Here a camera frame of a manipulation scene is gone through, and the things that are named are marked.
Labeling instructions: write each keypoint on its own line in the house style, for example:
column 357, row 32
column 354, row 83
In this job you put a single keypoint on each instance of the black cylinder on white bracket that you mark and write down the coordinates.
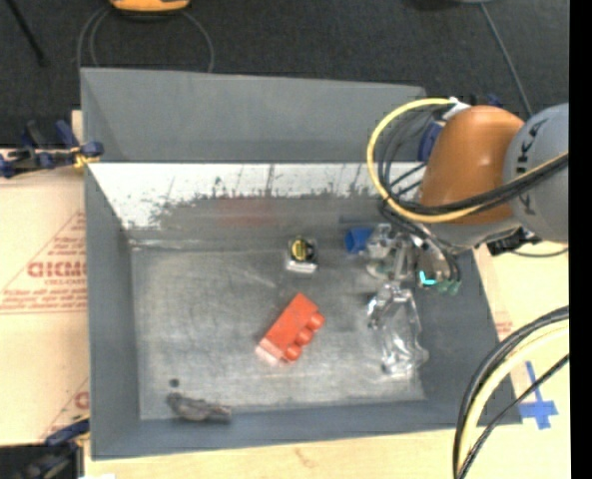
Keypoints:
column 507, row 242

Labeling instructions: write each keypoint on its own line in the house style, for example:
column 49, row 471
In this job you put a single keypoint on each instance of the red toy building block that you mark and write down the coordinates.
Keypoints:
column 291, row 328

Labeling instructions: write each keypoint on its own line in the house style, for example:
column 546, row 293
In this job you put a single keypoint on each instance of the grey-brown toy animal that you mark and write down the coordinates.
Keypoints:
column 198, row 408

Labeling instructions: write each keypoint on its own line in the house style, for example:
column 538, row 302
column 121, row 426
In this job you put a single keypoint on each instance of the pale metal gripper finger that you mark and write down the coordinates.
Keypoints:
column 384, row 240
column 388, row 267

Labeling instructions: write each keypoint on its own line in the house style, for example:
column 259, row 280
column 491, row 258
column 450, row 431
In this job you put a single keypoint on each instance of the clear plastic bottle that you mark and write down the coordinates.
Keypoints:
column 400, row 337

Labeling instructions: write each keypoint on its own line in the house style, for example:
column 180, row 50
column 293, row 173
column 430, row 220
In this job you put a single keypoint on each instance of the brown cardboard board red print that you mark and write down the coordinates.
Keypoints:
column 36, row 317

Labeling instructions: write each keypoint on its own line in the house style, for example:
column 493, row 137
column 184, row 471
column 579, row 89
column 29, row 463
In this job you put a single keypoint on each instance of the yellow and black tape measure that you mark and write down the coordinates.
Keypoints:
column 301, row 253

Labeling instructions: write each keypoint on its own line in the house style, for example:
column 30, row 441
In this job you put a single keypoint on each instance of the grey metal bin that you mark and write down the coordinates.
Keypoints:
column 200, row 277

